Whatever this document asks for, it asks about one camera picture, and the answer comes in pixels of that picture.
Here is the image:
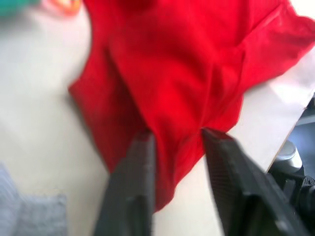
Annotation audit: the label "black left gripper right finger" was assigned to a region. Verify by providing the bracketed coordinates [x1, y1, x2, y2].
[201, 127, 311, 236]

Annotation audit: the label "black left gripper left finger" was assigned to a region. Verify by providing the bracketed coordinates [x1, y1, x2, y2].
[93, 130, 156, 236]

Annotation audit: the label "teal object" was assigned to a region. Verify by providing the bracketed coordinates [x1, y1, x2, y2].
[0, 0, 41, 17]

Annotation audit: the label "grey shorts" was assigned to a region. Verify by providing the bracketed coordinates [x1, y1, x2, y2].
[0, 161, 68, 236]

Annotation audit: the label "silver robot body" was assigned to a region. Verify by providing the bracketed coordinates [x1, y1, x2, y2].
[267, 92, 315, 236]

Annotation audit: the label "red t-shirt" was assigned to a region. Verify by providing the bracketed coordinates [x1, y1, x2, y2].
[68, 0, 315, 214]

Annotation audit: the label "orange and white sock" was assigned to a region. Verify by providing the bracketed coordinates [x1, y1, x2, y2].
[41, 0, 83, 17]

